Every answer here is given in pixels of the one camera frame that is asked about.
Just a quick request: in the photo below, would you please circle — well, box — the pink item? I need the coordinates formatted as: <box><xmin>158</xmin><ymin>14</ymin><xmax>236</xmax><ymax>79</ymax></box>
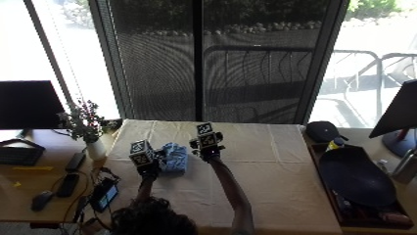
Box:
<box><xmin>377</xmin><ymin>211</ymin><xmax>413</xmax><ymax>225</ymax></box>

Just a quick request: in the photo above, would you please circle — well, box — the white marker cube glove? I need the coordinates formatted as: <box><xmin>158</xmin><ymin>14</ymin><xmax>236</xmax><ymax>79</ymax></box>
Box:
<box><xmin>195</xmin><ymin>121</ymin><xmax>220</xmax><ymax>150</ymax></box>
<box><xmin>128</xmin><ymin>139</ymin><xmax>156</xmax><ymax>167</ymax></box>

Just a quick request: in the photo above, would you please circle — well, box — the yellow bottle with dark cap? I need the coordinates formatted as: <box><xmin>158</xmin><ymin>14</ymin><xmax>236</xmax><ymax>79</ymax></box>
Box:
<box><xmin>327</xmin><ymin>136</ymin><xmax>347</xmax><ymax>152</ymax></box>

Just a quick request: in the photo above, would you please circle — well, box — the person's left hand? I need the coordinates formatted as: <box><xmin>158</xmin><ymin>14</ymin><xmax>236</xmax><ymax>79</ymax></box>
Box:
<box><xmin>136</xmin><ymin>148</ymin><xmax>168</xmax><ymax>179</ymax></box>

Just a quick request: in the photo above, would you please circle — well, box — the person's right hand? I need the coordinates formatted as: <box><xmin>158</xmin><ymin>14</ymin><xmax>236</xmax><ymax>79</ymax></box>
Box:
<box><xmin>190</xmin><ymin>131</ymin><xmax>227</xmax><ymax>163</ymax></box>

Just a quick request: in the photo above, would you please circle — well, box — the dark window screen frame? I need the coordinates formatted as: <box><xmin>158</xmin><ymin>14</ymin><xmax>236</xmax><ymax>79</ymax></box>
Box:
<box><xmin>88</xmin><ymin>0</ymin><xmax>352</xmax><ymax>125</ymax></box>

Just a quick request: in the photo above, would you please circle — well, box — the black computer mouse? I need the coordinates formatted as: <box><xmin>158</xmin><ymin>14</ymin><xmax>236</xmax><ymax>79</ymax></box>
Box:
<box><xmin>30</xmin><ymin>190</ymin><xmax>55</xmax><ymax>212</ymax></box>

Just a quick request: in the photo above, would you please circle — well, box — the black keyboard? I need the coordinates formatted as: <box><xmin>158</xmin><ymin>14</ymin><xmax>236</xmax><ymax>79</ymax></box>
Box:
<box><xmin>0</xmin><ymin>146</ymin><xmax>46</xmax><ymax>166</ymax></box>

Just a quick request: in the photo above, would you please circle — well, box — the black cap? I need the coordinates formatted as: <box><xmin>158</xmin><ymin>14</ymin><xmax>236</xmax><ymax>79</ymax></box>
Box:
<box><xmin>304</xmin><ymin>120</ymin><xmax>349</xmax><ymax>144</ymax></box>

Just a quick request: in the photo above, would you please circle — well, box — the white vase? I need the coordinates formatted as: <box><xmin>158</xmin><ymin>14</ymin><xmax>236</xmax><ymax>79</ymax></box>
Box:
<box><xmin>86</xmin><ymin>138</ymin><xmax>108</xmax><ymax>162</ymax></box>

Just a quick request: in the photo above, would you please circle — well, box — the dark tilted monitor on stand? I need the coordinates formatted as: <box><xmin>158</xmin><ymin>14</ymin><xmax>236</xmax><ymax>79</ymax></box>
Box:
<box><xmin>368</xmin><ymin>78</ymin><xmax>417</xmax><ymax>159</ymax></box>

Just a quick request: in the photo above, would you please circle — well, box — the metal railing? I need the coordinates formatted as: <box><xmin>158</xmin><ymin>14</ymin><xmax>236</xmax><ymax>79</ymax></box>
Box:
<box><xmin>331</xmin><ymin>48</ymin><xmax>417</xmax><ymax>120</ymax></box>

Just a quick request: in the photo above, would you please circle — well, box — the small clear bottle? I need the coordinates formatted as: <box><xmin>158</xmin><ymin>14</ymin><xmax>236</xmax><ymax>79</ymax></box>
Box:
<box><xmin>376</xmin><ymin>159</ymin><xmax>391</xmax><ymax>174</ymax></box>

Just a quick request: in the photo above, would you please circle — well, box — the dark wooden tray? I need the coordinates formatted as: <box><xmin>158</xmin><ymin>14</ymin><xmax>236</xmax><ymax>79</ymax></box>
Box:
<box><xmin>307</xmin><ymin>142</ymin><xmax>416</xmax><ymax>230</ymax></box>

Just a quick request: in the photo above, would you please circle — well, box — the device with lit screen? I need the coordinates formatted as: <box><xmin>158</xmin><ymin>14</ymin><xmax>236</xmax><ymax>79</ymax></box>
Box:
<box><xmin>88</xmin><ymin>177</ymin><xmax>120</xmax><ymax>213</ymax></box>

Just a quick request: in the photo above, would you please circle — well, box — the white marker cube left glove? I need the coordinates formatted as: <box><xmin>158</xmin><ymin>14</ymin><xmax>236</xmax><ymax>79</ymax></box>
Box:
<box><xmin>128</xmin><ymin>139</ymin><xmax>156</xmax><ymax>167</ymax></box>

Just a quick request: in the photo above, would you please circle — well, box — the beige tablecloth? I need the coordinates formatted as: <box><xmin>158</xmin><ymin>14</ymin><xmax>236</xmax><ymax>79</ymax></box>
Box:
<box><xmin>92</xmin><ymin>118</ymin><xmax>344</xmax><ymax>235</ymax></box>

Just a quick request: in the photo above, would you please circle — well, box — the black phone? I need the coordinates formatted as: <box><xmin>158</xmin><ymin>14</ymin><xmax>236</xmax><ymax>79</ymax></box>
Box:
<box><xmin>55</xmin><ymin>172</ymin><xmax>82</xmax><ymax>199</ymax></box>

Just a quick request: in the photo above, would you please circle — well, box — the black computer monitor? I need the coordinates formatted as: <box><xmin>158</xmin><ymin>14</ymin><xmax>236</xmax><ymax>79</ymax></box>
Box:
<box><xmin>0</xmin><ymin>79</ymin><xmax>68</xmax><ymax>151</ymax></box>

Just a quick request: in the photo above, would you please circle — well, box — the black remote control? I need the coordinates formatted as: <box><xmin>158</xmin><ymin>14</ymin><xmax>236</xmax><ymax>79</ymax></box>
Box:
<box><xmin>64</xmin><ymin>152</ymin><xmax>88</xmax><ymax>173</ymax></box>

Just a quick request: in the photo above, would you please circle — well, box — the black cable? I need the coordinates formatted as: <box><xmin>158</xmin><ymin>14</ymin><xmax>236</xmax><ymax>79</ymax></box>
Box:
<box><xmin>51</xmin><ymin>165</ymin><xmax>122</xmax><ymax>226</ymax></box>

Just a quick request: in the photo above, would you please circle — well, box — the yellow pencil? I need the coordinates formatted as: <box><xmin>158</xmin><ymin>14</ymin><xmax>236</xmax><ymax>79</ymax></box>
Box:
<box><xmin>11</xmin><ymin>165</ymin><xmax>55</xmax><ymax>172</ymax></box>

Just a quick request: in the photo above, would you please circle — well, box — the small leafy plant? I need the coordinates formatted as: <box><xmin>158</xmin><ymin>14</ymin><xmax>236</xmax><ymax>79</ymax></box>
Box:
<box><xmin>56</xmin><ymin>99</ymin><xmax>107</xmax><ymax>144</ymax></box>

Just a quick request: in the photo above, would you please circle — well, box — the white marker cube right glove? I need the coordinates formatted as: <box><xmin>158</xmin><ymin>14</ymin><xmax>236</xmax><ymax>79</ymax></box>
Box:
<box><xmin>195</xmin><ymin>121</ymin><xmax>220</xmax><ymax>150</ymax></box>

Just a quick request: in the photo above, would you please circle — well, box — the light blue cloth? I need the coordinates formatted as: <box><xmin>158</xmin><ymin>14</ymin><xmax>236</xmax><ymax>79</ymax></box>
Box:
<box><xmin>156</xmin><ymin>142</ymin><xmax>191</xmax><ymax>174</ymax></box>

